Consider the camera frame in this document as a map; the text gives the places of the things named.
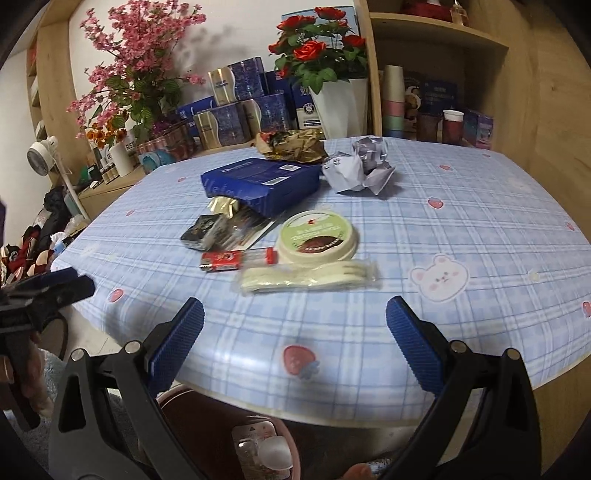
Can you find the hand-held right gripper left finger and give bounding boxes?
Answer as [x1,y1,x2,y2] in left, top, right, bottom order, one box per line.
[48,298,206,480]

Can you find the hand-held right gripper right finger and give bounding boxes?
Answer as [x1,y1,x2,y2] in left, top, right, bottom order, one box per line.
[385,296,541,480]

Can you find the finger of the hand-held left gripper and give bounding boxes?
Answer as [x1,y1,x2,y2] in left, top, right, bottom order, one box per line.
[34,275,96,319]
[21,267,78,292]

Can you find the dark red waste bin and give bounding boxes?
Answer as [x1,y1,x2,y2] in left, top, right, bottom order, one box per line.
[154,385,303,480]

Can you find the pale plastic spork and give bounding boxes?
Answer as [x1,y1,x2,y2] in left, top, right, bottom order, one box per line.
[238,261,382,295]

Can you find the person's left hand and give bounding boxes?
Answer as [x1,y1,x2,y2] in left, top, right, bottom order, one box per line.
[0,344,56,418]

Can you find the pile of clothes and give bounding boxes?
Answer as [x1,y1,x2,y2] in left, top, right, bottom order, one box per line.
[0,187,88,288]

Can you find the grey fuzzy cloth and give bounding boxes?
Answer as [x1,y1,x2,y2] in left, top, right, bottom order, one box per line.
[28,348,70,416]

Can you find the red capped toothpick tube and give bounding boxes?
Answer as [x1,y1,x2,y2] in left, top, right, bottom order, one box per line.
[200,248,278,274]

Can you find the row of small bottles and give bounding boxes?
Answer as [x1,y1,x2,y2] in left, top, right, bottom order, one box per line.
[90,159,122,185]

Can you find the small dark foil packet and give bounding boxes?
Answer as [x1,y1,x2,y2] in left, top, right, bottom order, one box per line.
[180,215,229,251]

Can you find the clear blister pack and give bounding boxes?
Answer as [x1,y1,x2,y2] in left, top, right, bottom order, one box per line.
[231,418,278,469]

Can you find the blue checked bear tablecloth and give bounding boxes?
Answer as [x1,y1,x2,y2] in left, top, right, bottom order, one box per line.
[50,134,591,423]

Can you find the white standing fan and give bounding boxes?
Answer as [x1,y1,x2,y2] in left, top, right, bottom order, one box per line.
[26,135,90,222]

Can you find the clear packet with metal fork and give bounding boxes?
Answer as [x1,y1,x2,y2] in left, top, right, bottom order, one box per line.
[222,210,278,250]

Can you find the orange flowers in white vase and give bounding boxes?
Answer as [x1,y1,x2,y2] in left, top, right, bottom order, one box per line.
[85,117,136,178]

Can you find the round cream lidded container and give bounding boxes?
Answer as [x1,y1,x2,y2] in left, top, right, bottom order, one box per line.
[277,210,360,266]

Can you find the gold ribbon bow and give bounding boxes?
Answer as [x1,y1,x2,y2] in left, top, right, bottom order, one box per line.
[208,196,242,217]

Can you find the white round lid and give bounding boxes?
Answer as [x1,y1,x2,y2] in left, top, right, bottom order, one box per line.
[261,436,294,472]

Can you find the pink plaid basket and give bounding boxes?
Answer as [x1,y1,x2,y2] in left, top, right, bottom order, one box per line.
[136,122,195,162]

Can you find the crumpled grey white bag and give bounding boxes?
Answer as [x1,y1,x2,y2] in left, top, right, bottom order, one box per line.
[321,152,397,197]

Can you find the dark blue flat box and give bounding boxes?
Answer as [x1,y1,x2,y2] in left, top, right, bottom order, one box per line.
[201,158,322,217]

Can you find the crumpled silver foil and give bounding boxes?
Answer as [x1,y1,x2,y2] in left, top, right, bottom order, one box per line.
[351,136,391,172]

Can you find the narrow wooden shelf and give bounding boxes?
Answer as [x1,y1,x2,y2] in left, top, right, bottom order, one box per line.
[25,0,89,139]

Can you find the dark brown cup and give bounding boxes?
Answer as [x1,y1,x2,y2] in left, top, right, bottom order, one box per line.
[418,113,444,143]

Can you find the red cup white rim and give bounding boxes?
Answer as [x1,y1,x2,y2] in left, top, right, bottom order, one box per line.
[442,109,464,145]

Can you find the purple printed box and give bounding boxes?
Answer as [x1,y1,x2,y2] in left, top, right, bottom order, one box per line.
[463,109,495,149]

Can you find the pink blossom flower arrangement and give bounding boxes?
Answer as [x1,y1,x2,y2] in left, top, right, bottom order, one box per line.
[67,0,206,139]

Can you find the gold brown wrapper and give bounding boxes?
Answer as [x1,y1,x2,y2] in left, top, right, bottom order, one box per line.
[255,129,327,165]

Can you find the stack of pastel cups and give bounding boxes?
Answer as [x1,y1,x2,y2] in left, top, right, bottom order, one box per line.
[381,65,408,138]

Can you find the red rose plant white pot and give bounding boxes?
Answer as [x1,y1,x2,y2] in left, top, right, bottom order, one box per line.
[268,6,371,140]

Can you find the blue printed box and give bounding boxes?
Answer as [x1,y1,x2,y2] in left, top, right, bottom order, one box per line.
[404,76,459,116]

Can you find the large wooden shelf unit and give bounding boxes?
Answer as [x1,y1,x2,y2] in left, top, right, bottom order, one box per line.
[355,0,591,480]

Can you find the blue white carton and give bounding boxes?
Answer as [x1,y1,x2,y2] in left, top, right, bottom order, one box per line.
[276,74,320,131]

